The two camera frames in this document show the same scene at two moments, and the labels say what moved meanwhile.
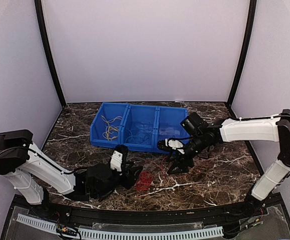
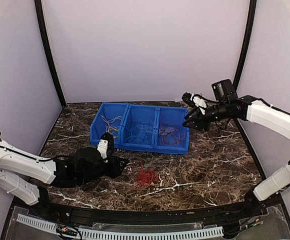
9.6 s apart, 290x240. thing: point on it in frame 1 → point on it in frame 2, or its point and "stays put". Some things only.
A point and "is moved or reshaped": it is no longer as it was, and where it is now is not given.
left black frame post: (44, 31) stays put
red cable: (162, 166) → (172, 135)
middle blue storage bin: (138, 129) stays put
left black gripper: (129, 180) → (115, 171)
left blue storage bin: (105, 130) stays put
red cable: (145, 180) is moved or reshaped
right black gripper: (181, 158) → (200, 121)
